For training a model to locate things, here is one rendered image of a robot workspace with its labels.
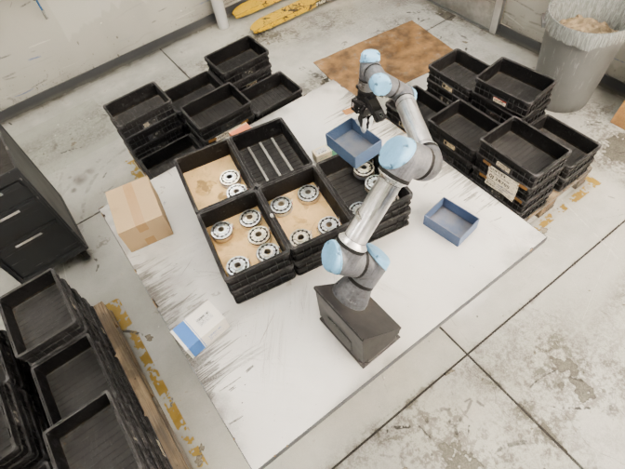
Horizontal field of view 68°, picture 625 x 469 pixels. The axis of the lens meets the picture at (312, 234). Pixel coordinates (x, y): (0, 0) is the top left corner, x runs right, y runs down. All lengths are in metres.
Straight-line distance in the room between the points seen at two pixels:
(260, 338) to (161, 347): 1.06
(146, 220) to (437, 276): 1.37
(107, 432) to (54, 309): 0.76
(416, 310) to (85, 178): 2.90
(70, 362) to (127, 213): 0.82
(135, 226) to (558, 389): 2.27
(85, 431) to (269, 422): 0.88
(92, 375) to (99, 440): 0.39
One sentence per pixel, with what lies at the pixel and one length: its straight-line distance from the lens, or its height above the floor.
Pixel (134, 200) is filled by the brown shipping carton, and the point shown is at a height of 0.86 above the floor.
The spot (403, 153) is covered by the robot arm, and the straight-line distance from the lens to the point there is 1.48.
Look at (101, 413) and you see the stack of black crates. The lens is 2.38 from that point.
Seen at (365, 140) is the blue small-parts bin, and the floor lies 1.07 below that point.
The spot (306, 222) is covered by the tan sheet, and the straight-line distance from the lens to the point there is 2.11.
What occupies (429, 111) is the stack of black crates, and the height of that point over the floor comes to 0.27.
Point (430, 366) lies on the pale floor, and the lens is 2.68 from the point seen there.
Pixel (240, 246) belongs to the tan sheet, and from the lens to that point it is 2.10.
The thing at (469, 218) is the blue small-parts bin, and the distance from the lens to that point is 2.28.
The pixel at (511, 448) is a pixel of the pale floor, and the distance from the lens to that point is 2.65.
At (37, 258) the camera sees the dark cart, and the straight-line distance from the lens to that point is 3.37.
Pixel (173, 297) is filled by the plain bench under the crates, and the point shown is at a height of 0.70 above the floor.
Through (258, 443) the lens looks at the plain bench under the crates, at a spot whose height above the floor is 0.70.
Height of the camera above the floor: 2.51
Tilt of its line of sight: 54 degrees down
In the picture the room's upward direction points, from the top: 10 degrees counter-clockwise
